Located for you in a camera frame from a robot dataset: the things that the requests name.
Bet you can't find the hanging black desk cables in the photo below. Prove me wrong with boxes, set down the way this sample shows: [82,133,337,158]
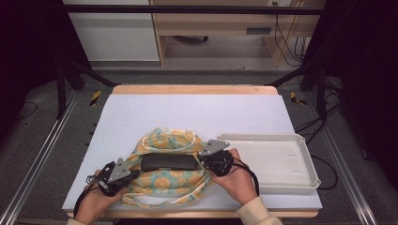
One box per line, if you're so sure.
[273,1,309,67]

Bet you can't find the white table mat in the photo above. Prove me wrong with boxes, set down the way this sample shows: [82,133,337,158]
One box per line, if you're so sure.
[61,93,323,211]

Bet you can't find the black floor cables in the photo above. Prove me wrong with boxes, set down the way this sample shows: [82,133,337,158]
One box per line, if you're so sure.
[294,102,344,144]

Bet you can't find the person's left hand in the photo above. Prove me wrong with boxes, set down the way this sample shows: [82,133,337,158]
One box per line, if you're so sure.
[73,170,130,225]

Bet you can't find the white cabinet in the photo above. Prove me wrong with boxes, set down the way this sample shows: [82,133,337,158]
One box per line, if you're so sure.
[62,0,161,62]

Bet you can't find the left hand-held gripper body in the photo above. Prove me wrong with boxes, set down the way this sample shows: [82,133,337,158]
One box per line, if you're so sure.
[96,157,134,197]

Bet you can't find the left hand-held gripper black cable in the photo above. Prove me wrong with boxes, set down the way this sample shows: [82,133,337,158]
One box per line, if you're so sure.
[73,174,106,218]

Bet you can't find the white plastic tray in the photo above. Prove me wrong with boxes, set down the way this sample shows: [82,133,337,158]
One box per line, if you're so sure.
[217,133,322,193]

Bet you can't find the hand-held gripper black cable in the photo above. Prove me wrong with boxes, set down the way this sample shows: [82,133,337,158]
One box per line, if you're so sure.
[73,174,106,218]
[230,157,261,197]

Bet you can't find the thin black floor cable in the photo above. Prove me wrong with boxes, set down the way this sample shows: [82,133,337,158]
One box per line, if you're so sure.
[18,101,38,120]

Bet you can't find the black horizontal frame bar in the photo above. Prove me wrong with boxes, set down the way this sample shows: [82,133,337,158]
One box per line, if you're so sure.
[62,4,323,16]

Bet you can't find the black metal stand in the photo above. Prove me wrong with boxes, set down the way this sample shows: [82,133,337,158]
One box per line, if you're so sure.
[55,59,118,120]
[268,59,328,121]

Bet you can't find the right hand-held gripper black cable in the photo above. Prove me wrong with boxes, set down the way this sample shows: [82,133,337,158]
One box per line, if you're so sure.
[230,157,261,197]

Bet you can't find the light wooden desk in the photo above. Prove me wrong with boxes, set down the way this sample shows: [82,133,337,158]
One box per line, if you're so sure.
[149,0,325,68]

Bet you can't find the black oblong case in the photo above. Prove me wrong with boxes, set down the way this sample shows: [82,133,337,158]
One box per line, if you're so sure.
[140,152,202,173]

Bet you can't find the black curtain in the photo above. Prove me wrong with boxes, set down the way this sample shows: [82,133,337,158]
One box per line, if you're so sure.
[301,0,398,191]
[0,0,92,142]

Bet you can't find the looped black floor cable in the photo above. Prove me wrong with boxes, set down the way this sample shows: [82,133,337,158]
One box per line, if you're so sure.
[309,154,340,191]

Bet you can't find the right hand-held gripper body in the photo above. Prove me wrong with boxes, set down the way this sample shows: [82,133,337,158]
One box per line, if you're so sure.
[198,139,235,177]

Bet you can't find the orange-print teal cloth bag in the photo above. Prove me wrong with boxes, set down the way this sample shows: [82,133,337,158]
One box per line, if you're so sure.
[120,127,218,210]

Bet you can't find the person's right hand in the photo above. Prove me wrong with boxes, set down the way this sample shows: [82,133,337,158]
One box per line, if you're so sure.
[208,148,260,206]

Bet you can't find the aluminium rail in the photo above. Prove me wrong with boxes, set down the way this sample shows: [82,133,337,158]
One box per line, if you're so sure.
[304,92,378,225]
[0,90,79,225]

